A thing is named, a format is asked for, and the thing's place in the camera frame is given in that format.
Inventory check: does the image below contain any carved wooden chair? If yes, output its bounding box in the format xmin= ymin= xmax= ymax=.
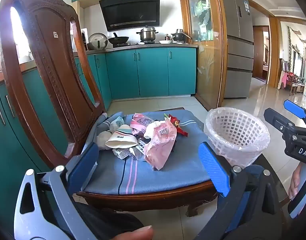
xmin=0 ymin=0 xmax=220 ymax=218

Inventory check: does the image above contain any person's left leg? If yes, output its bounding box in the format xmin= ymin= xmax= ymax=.
xmin=75 ymin=202 xmax=145 ymax=240

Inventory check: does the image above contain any black wok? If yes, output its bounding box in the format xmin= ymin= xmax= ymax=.
xmin=107 ymin=32 xmax=130 ymax=46

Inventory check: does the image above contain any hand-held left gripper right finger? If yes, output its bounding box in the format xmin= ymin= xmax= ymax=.
xmin=193 ymin=142 xmax=297 ymax=240

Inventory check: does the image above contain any white paper cup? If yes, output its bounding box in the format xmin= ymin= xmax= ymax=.
xmin=105 ymin=124 xmax=139 ymax=149

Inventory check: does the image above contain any large pink plastic wrapper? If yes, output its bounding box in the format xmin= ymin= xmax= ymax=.
xmin=143 ymin=120 xmax=178 ymax=172

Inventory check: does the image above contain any pink garment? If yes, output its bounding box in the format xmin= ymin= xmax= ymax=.
xmin=278 ymin=70 xmax=290 ymax=89

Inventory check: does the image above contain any person's right hand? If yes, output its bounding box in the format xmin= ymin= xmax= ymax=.
xmin=288 ymin=165 xmax=303 ymax=201

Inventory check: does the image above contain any black range hood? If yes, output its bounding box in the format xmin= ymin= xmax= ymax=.
xmin=99 ymin=0 xmax=160 ymax=32

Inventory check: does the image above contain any pale blue white packet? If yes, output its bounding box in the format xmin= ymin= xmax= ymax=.
xmin=109 ymin=116 xmax=125 ymax=132

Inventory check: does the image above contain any wooden framed glass door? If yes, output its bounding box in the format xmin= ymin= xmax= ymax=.
xmin=180 ymin=0 xmax=228 ymax=110

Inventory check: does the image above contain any grey refrigerator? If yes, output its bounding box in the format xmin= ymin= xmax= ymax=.
xmin=220 ymin=0 xmax=254 ymax=99

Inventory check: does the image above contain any dark cooking pot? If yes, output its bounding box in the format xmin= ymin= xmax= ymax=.
xmin=171 ymin=29 xmax=192 ymax=42

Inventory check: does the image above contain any round steel pan lid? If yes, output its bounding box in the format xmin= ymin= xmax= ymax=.
xmin=88 ymin=33 xmax=108 ymax=50

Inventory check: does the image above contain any white kitchen appliance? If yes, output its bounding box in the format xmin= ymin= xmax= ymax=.
xmin=81 ymin=28 xmax=89 ymax=50

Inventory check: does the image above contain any white tissue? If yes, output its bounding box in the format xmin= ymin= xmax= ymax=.
xmin=96 ymin=131 xmax=112 ymax=151

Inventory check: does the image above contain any person's left hand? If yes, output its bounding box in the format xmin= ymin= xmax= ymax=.
xmin=112 ymin=225 xmax=154 ymax=240

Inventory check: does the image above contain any black white printed wrapper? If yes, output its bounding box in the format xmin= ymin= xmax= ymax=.
xmin=133 ymin=139 xmax=150 ymax=160

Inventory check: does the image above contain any stainless steel stock pot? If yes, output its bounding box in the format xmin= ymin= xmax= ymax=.
xmin=136 ymin=26 xmax=159 ymax=43

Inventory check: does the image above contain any clear plastic bag liner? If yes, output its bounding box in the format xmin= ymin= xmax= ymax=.
xmin=205 ymin=107 xmax=271 ymax=169

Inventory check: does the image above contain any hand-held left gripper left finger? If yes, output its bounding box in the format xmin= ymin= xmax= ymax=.
xmin=14 ymin=142 xmax=100 ymax=240

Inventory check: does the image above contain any white plastic lattice basket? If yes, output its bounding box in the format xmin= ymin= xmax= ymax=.
xmin=205 ymin=107 xmax=271 ymax=169

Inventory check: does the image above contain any blue striped seat cloth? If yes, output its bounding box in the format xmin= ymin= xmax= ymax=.
xmin=79 ymin=109 xmax=217 ymax=195

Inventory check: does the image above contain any red snack wrapper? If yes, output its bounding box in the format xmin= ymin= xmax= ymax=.
xmin=168 ymin=114 xmax=189 ymax=137

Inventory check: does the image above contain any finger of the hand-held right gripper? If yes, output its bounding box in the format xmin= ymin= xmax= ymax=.
xmin=284 ymin=99 xmax=306 ymax=130
xmin=264 ymin=107 xmax=306 ymax=138

